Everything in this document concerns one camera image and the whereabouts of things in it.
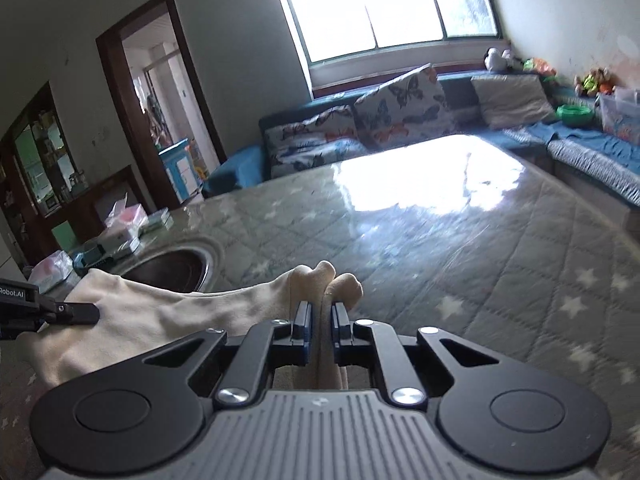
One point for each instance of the round metal basin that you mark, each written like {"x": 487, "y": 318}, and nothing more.
{"x": 165, "y": 267}

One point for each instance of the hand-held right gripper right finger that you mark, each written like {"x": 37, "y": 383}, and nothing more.
{"x": 341, "y": 334}

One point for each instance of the green bowl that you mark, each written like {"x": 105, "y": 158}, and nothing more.
{"x": 575, "y": 116}

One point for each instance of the pink white plastic package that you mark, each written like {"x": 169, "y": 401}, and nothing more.
{"x": 50, "y": 270}

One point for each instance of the large window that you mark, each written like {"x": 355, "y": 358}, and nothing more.
{"x": 380, "y": 5}

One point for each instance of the blue plastic item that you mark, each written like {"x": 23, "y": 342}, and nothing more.
{"x": 95, "y": 256}

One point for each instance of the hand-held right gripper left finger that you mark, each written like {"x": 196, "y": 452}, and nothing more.
{"x": 302, "y": 332}

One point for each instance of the white cardboard box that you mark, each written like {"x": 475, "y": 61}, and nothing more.
{"x": 122, "y": 241}

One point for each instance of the dark wooden side table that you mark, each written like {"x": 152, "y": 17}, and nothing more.
{"x": 90, "y": 210}

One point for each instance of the grey cushion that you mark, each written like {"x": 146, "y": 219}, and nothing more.
{"x": 510, "y": 102}

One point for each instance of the brown green plush toy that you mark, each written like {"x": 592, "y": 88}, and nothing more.
{"x": 595, "y": 82}

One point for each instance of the large butterfly print cushion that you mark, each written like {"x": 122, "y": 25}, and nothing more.
{"x": 405, "y": 107}

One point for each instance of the dark wooden door frame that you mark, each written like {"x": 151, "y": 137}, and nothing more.
{"x": 196, "y": 85}

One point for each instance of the cream garment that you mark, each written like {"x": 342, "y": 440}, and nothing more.
{"x": 165, "y": 315}

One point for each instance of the pink plastic bag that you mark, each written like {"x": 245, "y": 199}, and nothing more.
{"x": 127, "y": 215}

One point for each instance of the blue blanket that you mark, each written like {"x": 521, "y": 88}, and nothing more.
{"x": 580, "y": 137}

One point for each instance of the clear plastic storage box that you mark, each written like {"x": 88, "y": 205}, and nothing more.
{"x": 620, "y": 117}

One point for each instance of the teal flat box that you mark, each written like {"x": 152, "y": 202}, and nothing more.
{"x": 157, "y": 220}

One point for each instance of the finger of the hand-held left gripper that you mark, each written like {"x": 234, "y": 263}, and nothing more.
{"x": 75, "y": 313}

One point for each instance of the blue white plastic box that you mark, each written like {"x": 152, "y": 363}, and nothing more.
{"x": 180, "y": 170}

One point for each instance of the blue sofa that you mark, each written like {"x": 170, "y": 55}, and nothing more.
{"x": 235, "y": 170}

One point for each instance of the green orange plush toy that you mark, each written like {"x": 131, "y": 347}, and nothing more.
{"x": 540, "y": 67}

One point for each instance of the grey star quilted tablecloth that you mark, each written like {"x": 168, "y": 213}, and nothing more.
{"x": 500, "y": 270}

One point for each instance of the grey striped seat pad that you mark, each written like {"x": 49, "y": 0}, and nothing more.
{"x": 595, "y": 162}

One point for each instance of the white plush toy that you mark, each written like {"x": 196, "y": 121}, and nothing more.
{"x": 497, "y": 59}

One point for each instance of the dark wooden display cabinet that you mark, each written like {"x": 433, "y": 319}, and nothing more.
{"x": 10, "y": 180}

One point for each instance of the small butterfly print cushion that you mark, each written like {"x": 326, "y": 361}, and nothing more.
{"x": 315, "y": 142}

